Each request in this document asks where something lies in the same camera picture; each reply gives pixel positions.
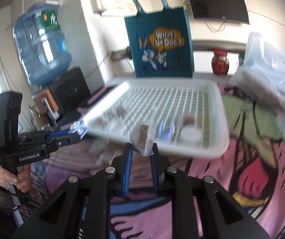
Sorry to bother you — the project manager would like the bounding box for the blue clip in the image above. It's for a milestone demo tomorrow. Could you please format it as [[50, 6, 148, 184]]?
[[158, 120, 175, 143], [68, 120, 87, 140]]

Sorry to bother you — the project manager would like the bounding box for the brown cube packet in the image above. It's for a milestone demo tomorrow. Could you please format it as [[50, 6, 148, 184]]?
[[130, 121, 156, 157]]

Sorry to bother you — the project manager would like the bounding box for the person's left hand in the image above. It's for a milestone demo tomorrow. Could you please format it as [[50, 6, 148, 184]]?
[[0, 164, 31, 193]]

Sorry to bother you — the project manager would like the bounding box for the clear round dish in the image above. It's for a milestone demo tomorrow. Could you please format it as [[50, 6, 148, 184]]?
[[108, 119, 125, 134]]

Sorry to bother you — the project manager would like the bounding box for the white round lid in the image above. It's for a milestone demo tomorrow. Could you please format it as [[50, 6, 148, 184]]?
[[179, 126, 202, 143]]

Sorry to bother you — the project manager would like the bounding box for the black speaker box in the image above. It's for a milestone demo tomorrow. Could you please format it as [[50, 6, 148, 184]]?
[[47, 66, 91, 117]]

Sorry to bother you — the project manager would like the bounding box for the white perforated plastic tray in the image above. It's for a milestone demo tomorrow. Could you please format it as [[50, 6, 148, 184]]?
[[81, 78, 230, 159]]

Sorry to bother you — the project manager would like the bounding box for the blue water jug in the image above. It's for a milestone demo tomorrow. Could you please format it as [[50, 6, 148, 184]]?
[[13, 3, 72, 86]]

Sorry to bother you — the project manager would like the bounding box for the pink cartoon blanket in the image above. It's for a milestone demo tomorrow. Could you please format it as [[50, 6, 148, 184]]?
[[32, 84, 285, 238]]

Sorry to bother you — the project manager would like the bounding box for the red glass jar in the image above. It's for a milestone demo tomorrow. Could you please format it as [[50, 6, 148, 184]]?
[[211, 49, 230, 75]]

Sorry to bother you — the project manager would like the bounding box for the teal cartoon tote bag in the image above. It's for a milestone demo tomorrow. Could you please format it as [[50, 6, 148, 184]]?
[[124, 0, 194, 78]]

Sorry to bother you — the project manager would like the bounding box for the grey metal pipe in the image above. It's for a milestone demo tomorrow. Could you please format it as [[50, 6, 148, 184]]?
[[111, 39, 246, 62]]

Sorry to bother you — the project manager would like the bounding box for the clear plastic bag bundle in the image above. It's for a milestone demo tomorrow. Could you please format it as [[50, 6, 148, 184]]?
[[231, 33, 285, 138]]

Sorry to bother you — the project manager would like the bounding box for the black wall television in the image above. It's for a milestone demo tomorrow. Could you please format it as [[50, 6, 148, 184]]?
[[189, 0, 250, 24]]

